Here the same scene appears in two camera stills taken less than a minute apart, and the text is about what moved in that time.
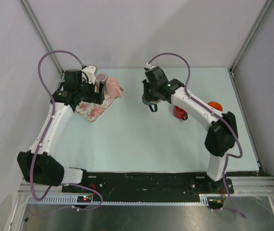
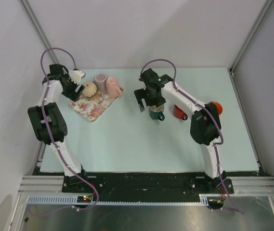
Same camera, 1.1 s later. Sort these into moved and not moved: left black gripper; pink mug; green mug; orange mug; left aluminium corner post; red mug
Moved: green mug; left black gripper
Not moved: red mug; pink mug; orange mug; left aluminium corner post
